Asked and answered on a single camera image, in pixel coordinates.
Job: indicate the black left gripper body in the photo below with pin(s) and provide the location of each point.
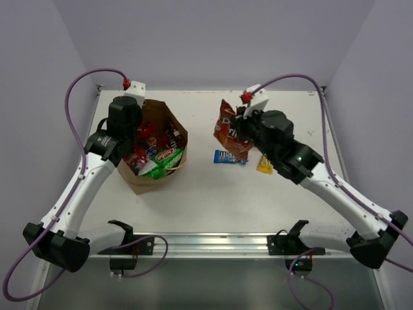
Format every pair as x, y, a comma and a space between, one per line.
131, 130

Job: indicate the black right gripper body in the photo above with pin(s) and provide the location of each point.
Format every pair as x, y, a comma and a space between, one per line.
251, 128

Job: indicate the brown paper bag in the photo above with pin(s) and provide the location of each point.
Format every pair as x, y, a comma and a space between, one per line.
159, 149

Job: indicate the yellow M&M's packet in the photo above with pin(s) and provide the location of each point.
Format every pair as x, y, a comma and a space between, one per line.
264, 166

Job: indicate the red Doritos bag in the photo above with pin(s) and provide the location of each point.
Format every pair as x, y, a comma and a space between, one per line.
172, 138
226, 134

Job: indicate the blue M&M's packet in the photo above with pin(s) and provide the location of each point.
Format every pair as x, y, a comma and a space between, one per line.
225, 157

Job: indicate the green Chuba cassava bag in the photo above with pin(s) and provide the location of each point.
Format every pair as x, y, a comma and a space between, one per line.
162, 164

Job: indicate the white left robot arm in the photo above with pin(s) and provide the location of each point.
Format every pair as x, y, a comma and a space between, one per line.
56, 238

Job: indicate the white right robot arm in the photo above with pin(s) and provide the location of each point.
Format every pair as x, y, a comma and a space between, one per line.
374, 229

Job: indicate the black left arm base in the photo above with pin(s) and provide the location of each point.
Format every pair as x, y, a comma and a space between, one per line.
125, 259

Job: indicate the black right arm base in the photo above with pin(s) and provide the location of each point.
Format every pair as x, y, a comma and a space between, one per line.
290, 248

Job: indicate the red candy assortment bag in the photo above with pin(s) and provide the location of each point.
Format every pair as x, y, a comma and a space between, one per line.
145, 147

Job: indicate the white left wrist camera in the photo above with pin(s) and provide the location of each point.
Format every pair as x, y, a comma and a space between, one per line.
137, 91

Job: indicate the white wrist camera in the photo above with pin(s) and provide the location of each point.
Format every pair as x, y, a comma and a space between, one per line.
254, 98
137, 91

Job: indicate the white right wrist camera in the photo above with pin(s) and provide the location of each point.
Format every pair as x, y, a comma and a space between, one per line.
254, 98

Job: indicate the aluminium front mounting rail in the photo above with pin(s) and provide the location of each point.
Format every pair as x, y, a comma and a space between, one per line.
225, 245

